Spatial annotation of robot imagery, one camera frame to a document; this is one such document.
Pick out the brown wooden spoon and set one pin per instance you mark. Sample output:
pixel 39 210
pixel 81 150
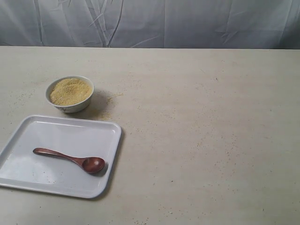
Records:
pixel 90 165

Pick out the tan grain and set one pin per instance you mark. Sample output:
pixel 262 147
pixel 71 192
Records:
pixel 70 91

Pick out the white floral ceramic bowl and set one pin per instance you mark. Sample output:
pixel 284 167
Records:
pixel 70 108

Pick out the white backdrop curtain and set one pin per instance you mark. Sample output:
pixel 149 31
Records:
pixel 262 24

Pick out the white rectangular plastic tray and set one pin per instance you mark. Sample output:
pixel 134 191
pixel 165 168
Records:
pixel 21 168

